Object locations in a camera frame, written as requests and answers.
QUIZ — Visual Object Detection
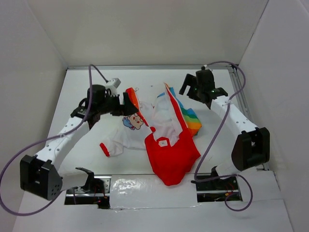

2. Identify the aluminium frame rail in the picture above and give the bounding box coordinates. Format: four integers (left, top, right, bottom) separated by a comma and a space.
66, 64, 270, 171

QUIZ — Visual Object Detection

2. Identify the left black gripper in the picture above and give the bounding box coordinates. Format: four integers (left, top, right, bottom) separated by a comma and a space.
98, 92, 138, 116

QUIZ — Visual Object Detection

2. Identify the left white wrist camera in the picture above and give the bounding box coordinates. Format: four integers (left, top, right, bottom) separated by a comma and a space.
105, 78, 121, 95

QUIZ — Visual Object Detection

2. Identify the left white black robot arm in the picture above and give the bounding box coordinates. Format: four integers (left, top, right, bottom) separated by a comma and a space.
20, 85, 138, 201

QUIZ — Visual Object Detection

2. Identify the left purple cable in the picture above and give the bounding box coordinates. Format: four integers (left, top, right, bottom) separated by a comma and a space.
0, 64, 109, 216

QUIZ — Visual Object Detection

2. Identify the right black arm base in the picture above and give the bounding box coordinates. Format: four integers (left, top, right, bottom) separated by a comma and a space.
191, 177, 242, 203

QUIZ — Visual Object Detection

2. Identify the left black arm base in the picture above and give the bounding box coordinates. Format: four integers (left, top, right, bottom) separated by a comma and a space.
64, 167, 111, 209

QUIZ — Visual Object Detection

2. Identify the purple cable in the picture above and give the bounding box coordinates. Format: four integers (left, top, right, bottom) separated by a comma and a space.
0, 64, 109, 216
192, 60, 254, 212

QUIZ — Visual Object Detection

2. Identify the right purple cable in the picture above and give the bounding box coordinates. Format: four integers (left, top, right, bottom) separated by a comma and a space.
192, 60, 254, 212

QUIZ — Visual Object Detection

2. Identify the rainbow white red kids jacket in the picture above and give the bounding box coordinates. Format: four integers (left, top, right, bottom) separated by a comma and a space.
99, 85, 202, 186

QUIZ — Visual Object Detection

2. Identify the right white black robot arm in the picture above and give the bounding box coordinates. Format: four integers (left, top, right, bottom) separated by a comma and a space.
179, 69, 270, 189

